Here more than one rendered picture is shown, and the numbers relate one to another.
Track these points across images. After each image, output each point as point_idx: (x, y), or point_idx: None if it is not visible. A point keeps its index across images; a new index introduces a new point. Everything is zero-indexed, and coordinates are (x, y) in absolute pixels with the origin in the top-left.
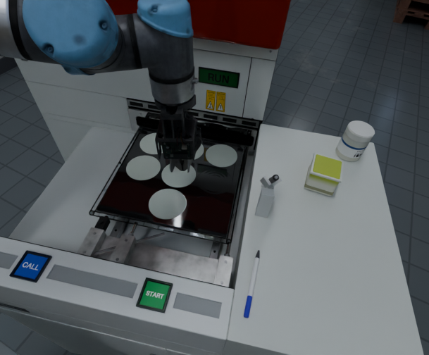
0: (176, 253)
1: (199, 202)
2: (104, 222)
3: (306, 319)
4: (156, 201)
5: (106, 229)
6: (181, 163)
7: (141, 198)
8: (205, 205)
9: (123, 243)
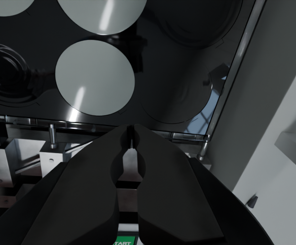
0: (130, 151)
1: (162, 73)
2: None
3: (277, 239)
4: (70, 78)
5: (6, 133)
6: (128, 145)
7: (36, 75)
8: (173, 78)
9: (49, 164)
